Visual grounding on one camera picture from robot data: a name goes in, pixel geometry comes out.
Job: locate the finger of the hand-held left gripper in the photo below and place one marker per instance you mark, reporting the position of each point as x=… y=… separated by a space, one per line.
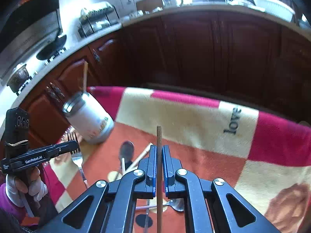
x=66 y=147

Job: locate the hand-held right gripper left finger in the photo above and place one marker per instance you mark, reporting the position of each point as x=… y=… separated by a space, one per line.
x=153 y=167

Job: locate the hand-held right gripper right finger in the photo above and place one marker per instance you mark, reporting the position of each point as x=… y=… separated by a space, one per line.
x=166 y=170

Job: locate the metal fork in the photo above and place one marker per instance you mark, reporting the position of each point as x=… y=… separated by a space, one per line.
x=77 y=159

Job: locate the pale wooden chopstick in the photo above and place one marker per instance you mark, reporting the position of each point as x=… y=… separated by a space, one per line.
x=121 y=171
x=143 y=154

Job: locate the dark brown wooden chopstick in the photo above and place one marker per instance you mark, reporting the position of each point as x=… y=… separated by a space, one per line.
x=159 y=140

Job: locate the large metal spoon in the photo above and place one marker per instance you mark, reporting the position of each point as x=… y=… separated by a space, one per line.
x=127 y=150

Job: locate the white jar with metal rim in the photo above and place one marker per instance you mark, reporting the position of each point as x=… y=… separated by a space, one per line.
x=90 y=119

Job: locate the person's left forearm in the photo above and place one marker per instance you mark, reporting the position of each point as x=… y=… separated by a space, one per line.
x=6 y=206

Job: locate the person's left hand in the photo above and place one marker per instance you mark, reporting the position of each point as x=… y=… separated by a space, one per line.
x=14 y=189

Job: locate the brown clay pot with lid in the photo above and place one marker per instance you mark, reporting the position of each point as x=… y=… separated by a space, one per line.
x=18 y=77

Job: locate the red and cream printed blanket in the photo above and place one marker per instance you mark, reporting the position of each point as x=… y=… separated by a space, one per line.
x=194 y=116

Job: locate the light brown wooden chopstick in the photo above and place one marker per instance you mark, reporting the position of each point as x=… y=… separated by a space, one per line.
x=85 y=75

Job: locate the gas stove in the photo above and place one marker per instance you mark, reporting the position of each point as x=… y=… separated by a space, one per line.
x=43 y=63

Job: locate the black wok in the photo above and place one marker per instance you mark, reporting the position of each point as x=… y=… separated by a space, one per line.
x=52 y=48

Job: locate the speckled kitchen countertop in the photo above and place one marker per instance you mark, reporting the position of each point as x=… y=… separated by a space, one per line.
x=73 y=46

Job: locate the black and steel range hood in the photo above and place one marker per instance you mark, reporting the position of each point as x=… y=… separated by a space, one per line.
x=26 y=34

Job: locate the dark wooden kitchen cabinets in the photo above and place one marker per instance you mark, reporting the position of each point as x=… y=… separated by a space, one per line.
x=194 y=51

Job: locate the brown wooden cutting board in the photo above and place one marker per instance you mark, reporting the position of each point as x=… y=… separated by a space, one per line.
x=148 y=3

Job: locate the white plastic basin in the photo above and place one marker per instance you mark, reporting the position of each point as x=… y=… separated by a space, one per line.
x=274 y=6

